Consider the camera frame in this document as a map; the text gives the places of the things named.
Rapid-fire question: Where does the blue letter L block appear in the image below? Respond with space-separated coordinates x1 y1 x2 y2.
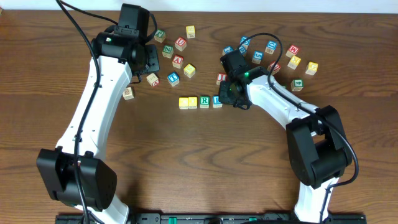
212 95 223 108

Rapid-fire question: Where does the green letter R block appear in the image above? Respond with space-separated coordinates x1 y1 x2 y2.
200 96 210 109

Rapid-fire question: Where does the yellow letter O block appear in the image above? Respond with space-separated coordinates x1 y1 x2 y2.
188 96 198 109

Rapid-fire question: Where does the yellow letter C block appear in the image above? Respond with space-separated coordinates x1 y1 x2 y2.
178 97 188 110

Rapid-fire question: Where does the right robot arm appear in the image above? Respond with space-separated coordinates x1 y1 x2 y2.
219 66 358 223

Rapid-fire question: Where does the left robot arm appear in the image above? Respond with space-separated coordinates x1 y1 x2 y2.
37 26 160 223

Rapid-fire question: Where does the red letter I block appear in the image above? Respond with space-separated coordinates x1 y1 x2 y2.
216 73 227 85

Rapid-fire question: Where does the green letter Z block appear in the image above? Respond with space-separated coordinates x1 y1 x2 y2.
162 45 174 58

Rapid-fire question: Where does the natural block red edge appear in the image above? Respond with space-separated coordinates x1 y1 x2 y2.
147 73 160 87

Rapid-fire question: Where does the green letter J block top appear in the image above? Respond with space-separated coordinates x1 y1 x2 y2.
154 29 166 43

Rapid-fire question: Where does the red letter A block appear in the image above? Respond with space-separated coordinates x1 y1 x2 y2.
172 55 183 68

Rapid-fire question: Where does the blue letter T block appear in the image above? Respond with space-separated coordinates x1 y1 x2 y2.
167 72 180 86

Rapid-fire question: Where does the red letter U block left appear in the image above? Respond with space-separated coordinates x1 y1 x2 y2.
175 37 187 52

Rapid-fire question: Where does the red letter u block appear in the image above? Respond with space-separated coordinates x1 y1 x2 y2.
175 37 187 52
267 61 280 75

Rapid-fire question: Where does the natural wooden picture block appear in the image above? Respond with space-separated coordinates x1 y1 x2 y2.
123 87 134 100

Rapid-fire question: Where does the blue number 2 block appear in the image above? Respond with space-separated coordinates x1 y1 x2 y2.
222 46 233 55

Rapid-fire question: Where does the blue number 5 block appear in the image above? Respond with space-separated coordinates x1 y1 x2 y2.
252 50 264 65

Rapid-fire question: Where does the blue letter P block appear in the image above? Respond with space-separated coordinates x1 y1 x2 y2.
239 46 247 57

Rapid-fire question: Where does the yellow block centre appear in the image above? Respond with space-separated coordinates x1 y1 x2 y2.
183 63 196 78

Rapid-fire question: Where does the blue letter D block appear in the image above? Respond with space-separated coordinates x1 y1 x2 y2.
240 36 251 49

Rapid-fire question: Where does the red letter U block right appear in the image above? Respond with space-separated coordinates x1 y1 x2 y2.
267 61 280 75

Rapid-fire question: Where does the yellow block top row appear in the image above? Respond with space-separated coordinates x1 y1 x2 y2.
186 26 196 39

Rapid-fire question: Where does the green number 4 block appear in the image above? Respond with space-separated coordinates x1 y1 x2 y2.
290 79 304 91

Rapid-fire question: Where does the yellow letter X block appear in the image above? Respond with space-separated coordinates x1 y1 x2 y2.
287 55 301 70

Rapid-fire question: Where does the red letter M block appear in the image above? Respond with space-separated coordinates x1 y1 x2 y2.
285 45 299 58

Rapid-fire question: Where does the yellow block far right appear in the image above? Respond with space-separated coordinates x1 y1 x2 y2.
305 62 318 75

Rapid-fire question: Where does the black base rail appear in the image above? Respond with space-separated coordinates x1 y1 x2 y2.
55 212 368 224

